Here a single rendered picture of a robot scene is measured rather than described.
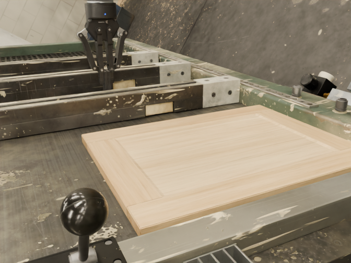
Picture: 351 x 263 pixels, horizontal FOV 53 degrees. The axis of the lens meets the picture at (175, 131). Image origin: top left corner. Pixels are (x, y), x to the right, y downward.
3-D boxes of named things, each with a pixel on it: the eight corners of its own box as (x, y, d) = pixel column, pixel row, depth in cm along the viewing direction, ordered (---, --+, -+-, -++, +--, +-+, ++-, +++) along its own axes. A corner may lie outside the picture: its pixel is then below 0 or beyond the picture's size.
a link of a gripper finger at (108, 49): (102, 25, 89) (107, 25, 89) (106, 69, 93) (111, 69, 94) (105, 27, 86) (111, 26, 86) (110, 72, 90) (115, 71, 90)
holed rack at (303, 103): (318, 106, 83) (318, 104, 83) (308, 108, 82) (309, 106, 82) (117, 38, 222) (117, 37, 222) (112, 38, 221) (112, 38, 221)
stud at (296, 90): (303, 97, 91) (304, 86, 90) (295, 98, 90) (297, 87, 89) (296, 95, 93) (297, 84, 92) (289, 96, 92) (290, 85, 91)
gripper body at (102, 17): (113, 1, 90) (115, 38, 93) (79, 1, 86) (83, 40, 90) (121, 1, 83) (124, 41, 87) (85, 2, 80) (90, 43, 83)
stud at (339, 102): (348, 111, 79) (350, 99, 78) (340, 113, 78) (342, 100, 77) (339, 108, 81) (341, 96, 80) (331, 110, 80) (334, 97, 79)
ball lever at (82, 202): (105, 276, 36) (116, 214, 26) (68, 288, 35) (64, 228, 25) (96, 242, 38) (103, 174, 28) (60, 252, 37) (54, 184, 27)
